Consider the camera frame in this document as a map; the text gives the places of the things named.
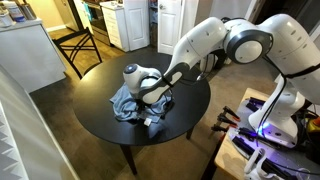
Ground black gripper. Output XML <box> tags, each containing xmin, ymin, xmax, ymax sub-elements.
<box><xmin>135</xmin><ymin>97</ymin><xmax>150</xmax><ymax>114</ymax></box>

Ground blue cloth with white tag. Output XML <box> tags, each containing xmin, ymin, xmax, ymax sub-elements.
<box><xmin>109</xmin><ymin>83</ymin><xmax>175</xmax><ymax>127</ymax></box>

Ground round black wooden table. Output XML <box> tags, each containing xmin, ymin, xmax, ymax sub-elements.
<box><xmin>72</xmin><ymin>49</ymin><xmax>212</xmax><ymax>176</ymax></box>

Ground black clamp with metal bar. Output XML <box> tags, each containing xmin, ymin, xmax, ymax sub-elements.
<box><xmin>210</xmin><ymin>123</ymin><xmax>232</xmax><ymax>134</ymax></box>

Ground tall white cabinet door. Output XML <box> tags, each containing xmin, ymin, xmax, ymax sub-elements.
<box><xmin>122</xmin><ymin>0</ymin><xmax>150</xmax><ymax>52</ymax></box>

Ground white drawer cabinet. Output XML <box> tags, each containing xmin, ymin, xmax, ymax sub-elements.
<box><xmin>99</xmin><ymin>0</ymin><xmax>131</xmax><ymax>53</ymax></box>

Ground black clamp with orange trigger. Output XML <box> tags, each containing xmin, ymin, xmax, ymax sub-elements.
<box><xmin>222</xmin><ymin>105</ymin><xmax>241</xmax><ymax>123</ymax></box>
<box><xmin>216</xmin><ymin>112</ymin><xmax>239</xmax><ymax>128</ymax></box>

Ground white panel door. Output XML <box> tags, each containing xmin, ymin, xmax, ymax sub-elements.
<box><xmin>157</xmin><ymin>0</ymin><xmax>184</xmax><ymax>56</ymax></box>

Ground steel kitchen stove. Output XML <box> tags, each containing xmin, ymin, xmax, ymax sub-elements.
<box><xmin>82</xmin><ymin>0</ymin><xmax>111</xmax><ymax>46</ymax></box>

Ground black metal chair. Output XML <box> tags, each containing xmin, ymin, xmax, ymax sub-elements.
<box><xmin>52</xmin><ymin>27</ymin><xmax>103</xmax><ymax>80</ymax></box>

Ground light wooden robot stand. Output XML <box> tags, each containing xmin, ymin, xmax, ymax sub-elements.
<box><xmin>201</xmin><ymin>87</ymin><xmax>320</xmax><ymax>180</ymax></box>

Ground short black aluminium bars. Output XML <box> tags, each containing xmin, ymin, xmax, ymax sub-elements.
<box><xmin>245</xmin><ymin>96</ymin><xmax>267</xmax><ymax>113</ymax></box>

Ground white kitchen counter cabinet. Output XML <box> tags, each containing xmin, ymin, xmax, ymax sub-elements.
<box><xmin>0</xmin><ymin>18</ymin><xmax>67</xmax><ymax>94</ymax></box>

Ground long black aluminium bars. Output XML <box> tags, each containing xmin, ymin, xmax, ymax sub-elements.
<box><xmin>231</xmin><ymin>135</ymin><xmax>292</xmax><ymax>180</ymax></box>

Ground white vertical window blinds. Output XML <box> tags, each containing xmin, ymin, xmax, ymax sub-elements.
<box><xmin>0</xmin><ymin>103</ymin><xmax>30</xmax><ymax>180</ymax></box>

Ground steel utensil holder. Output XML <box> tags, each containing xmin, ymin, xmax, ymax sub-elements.
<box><xmin>18</xmin><ymin>0</ymin><xmax>37</xmax><ymax>21</ymax></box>

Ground white tub with blue label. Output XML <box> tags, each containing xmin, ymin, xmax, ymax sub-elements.
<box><xmin>2</xmin><ymin>0</ymin><xmax>26</xmax><ymax>24</ymax></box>

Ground white mug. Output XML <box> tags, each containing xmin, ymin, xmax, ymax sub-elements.
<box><xmin>0</xmin><ymin>9</ymin><xmax>14</xmax><ymax>28</ymax></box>

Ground round grey mounting plate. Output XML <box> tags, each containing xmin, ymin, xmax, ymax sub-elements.
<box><xmin>227</xmin><ymin>99</ymin><xmax>320</xmax><ymax>180</ymax></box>

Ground yellow emergency stop box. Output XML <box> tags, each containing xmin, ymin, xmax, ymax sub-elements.
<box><xmin>306</xmin><ymin>116</ymin><xmax>320</xmax><ymax>135</ymax></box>

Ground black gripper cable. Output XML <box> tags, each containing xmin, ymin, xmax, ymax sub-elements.
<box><xmin>146</xmin><ymin>93</ymin><xmax>176</xmax><ymax>118</ymax></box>

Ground white plastic bracket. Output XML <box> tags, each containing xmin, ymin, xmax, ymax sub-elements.
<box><xmin>243</xmin><ymin>147</ymin><xmax>312</xmax><ymax>180</ymax></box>

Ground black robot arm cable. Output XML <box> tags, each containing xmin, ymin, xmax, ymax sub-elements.
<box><xmin>255</xmin><ymin>54</ymin><xmax>320</xmax><ymax>136</ymax></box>

